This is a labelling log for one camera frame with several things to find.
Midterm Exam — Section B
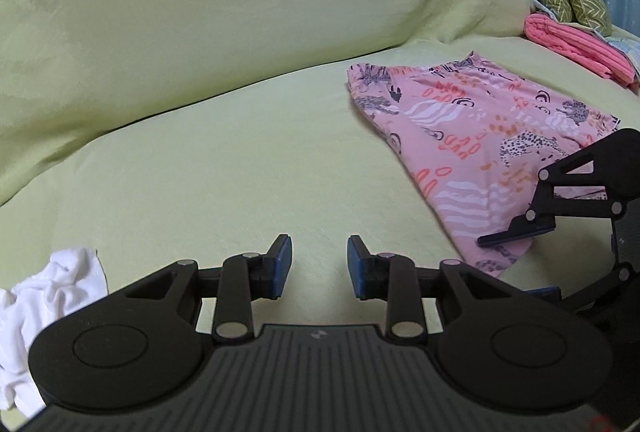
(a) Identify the coral pink folded cloth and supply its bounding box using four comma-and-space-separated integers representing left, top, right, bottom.
524, 13, 639, 92

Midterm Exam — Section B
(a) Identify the white crumpled cloth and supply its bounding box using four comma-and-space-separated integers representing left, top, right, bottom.
1, 248, 107, 418

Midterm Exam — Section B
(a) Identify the pink patterned garment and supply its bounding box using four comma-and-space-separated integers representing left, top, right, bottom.
347, 53, 620, 276

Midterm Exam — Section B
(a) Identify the light green sofa cover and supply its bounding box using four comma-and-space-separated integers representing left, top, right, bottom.
1, 0, 639, 324

